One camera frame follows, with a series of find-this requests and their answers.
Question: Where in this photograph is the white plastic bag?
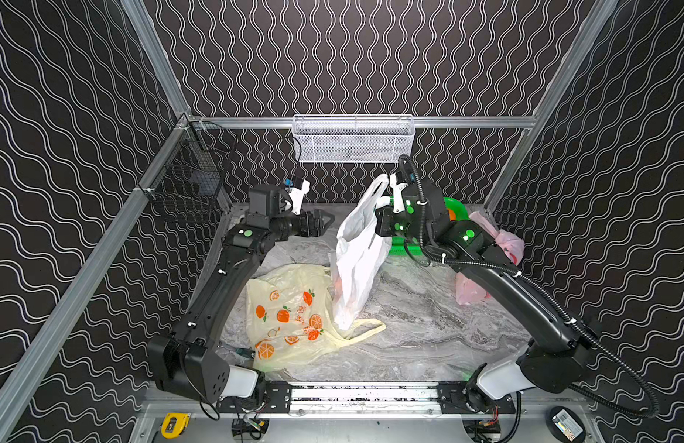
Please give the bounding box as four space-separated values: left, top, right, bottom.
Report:
331 174 392 330

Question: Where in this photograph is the yellow bag with orange print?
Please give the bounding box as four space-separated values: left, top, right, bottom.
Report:
245 264 386 373

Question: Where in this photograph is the pink plastic bag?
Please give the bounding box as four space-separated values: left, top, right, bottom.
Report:
455 209 526 306

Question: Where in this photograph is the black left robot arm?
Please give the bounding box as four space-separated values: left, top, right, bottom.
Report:
147 185 335 405

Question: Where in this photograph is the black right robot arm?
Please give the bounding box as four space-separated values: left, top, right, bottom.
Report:
375 154 660 418

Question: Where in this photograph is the green plastic basket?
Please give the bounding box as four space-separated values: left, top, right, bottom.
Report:
388 196 471 257

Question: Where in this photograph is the yellow tape measure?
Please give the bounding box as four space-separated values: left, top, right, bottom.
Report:
160 413 191 439

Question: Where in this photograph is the black round device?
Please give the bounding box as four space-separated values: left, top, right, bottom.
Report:
546 406 588 443

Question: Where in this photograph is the white wire mesh basket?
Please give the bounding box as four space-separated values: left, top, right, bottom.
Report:
291 114 416 164

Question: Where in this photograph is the black wire basket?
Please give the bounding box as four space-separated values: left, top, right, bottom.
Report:
146 127 223 225

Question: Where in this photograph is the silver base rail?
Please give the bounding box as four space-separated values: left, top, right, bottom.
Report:
218 381 516 418

